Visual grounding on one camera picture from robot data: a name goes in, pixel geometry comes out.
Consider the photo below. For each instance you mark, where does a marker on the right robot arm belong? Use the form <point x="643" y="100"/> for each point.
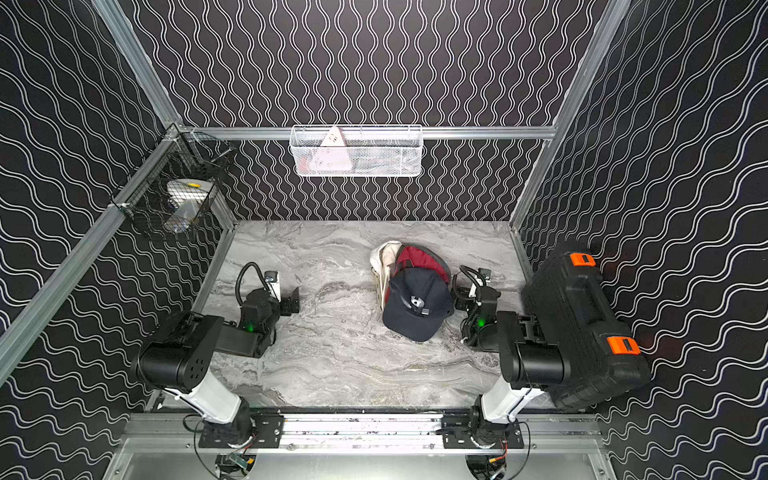
<point x="528" y="363"/>

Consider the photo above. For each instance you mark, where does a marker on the white wire basket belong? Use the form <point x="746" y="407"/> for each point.
<point x="375" y="150"/>

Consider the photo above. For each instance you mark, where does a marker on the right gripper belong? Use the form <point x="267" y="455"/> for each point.
<point x="466" y="297"/>

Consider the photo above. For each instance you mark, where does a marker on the black wire basket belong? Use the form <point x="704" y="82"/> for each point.
<point x="190" y="156"/>

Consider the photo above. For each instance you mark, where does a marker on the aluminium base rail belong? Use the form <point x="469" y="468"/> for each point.
<point x="432" y="433"/>

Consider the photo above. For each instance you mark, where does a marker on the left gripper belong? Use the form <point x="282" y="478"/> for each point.
<point x="288" y="300"/>

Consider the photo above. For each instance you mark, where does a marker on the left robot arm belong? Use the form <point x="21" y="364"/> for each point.
<point x="176" y="357"/>

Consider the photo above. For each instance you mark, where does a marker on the cream baseball cap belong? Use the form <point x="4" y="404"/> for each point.
<point x="382" y="260"/>

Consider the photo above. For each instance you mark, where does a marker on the red baseball cap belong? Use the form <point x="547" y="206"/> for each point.
<point x="410" y="255"/>

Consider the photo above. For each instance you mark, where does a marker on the navy baseball cap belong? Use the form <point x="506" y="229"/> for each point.
<point x="419" y="302"/>

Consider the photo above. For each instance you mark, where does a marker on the white object in black basket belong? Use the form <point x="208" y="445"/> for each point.
<point x="187" y="197"/>

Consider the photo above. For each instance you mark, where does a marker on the black orange tool case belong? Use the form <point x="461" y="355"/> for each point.
<point x="566" y="298"/>

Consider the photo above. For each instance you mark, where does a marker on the pink triangular card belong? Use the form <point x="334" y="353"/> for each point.
<point x="331" y="157"/>

